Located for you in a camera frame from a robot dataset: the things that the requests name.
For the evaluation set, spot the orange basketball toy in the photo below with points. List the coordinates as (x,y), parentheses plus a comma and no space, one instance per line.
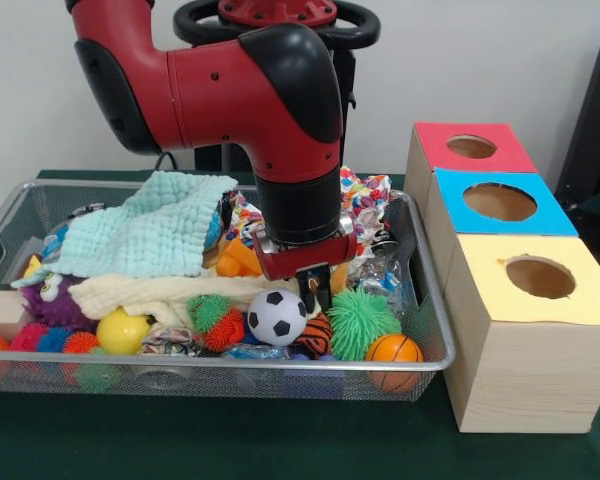
(394,350)

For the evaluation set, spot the dark green table cloth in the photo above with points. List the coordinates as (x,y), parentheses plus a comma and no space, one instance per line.
(280,440)

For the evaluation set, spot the plain wooden block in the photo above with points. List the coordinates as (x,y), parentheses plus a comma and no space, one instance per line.
(0,312)

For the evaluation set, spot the mint green waffle cloth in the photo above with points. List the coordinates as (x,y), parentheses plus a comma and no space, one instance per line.
(150,230)

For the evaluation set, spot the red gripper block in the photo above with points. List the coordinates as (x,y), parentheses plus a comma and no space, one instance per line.
(305,255)

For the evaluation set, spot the yellow ball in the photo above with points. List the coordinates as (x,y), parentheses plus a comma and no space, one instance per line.
(123,333)

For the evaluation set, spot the cream yellow cloth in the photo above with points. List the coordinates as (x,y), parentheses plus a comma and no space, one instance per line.
(150,295)

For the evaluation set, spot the purple plush toy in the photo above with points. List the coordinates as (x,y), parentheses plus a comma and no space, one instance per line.
(55,305)

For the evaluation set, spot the green spiky ball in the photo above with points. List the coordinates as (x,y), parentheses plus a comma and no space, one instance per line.
(365,325)

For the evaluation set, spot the wooden box with three holes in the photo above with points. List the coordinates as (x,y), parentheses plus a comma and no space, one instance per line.
(530,370)

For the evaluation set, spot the colourful polka dot cloth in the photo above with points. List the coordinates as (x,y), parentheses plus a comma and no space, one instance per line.
(370,200)

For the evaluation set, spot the black and white soccer ball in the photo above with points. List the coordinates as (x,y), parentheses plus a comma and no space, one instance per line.
(277,318)

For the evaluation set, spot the clear mesh bin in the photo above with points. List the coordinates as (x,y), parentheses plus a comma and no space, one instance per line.
(40,205)

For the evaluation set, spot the orange tiger striped toy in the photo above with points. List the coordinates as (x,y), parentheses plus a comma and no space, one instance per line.
(317,335)

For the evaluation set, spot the black upright panel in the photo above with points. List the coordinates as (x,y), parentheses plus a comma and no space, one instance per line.
(595,130)

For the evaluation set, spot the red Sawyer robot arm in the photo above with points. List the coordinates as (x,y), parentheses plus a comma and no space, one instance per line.
(230,90)

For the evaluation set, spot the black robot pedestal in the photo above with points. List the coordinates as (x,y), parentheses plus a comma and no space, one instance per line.
(220,160)

